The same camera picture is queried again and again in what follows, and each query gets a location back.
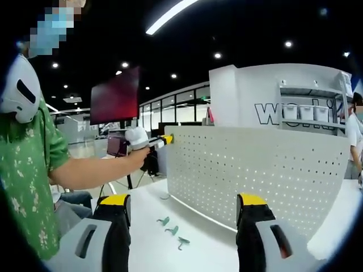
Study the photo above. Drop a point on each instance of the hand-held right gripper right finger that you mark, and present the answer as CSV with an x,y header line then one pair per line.
x,y
252,235

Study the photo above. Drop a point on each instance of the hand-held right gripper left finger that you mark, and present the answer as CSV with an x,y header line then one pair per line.
x,y
113,235

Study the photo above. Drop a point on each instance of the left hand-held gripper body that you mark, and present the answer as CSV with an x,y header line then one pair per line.
x,y
136,137

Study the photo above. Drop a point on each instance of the white perforated mounting plate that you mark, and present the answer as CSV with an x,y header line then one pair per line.
x,y
255,170

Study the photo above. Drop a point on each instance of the person's left hand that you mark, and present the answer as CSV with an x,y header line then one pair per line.
x,y
140,157

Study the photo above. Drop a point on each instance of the glass office partition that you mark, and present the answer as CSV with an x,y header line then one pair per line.
x,y
170,107

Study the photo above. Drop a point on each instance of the large red screen monitor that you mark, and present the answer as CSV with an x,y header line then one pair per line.
x,y
116,99

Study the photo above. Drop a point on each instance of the black laptop tripod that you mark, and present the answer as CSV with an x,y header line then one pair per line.
x,y
130,181

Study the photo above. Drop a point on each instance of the grey and red hanging bag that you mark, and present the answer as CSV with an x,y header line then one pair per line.
x,y
210,117

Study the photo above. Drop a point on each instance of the round ceiling spotlights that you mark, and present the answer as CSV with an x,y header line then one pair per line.
x,y
217,55

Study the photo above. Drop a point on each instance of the person's green floral shirt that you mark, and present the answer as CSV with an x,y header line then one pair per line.
x,y
22,184

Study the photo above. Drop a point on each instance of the long ceiling light strip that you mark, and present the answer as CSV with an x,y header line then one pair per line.
x,y
158,24

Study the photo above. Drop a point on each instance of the white worn chest device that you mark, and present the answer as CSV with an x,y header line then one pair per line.
x,y
20,93

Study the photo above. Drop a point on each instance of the white storage bin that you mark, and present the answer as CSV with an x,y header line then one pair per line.
x,y
290,112
306,113
321,114

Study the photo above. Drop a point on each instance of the metal shelf rack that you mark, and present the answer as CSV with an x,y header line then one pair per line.
x,y
309,92

